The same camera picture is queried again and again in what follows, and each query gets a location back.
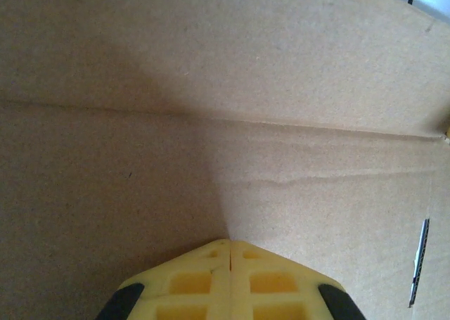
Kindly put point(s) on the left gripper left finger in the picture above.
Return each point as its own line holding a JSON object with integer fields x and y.
{"x": 190, "y": 288}

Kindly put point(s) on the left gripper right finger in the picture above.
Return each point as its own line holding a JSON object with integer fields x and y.
{"x": 274, "y": 288}

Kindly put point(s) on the brown cardboard box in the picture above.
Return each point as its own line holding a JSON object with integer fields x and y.
{"x": 211, "y": 88}

